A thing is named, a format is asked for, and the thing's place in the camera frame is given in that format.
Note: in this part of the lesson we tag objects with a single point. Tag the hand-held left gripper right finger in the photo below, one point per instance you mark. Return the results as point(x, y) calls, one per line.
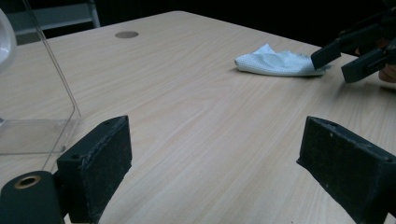
point(345, 168)

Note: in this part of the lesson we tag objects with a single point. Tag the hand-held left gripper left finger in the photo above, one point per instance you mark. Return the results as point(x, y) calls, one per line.
point(102, 168)

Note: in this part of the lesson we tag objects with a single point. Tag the white metal stand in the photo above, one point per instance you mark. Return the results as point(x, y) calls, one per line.
point(56, 17)

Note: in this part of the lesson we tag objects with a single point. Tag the light blue cleaning cloth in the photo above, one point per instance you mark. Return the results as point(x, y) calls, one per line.
point(277, 63)

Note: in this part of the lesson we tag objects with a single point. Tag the clear plastic divided organizer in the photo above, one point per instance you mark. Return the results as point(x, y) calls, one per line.
point(37, 93)

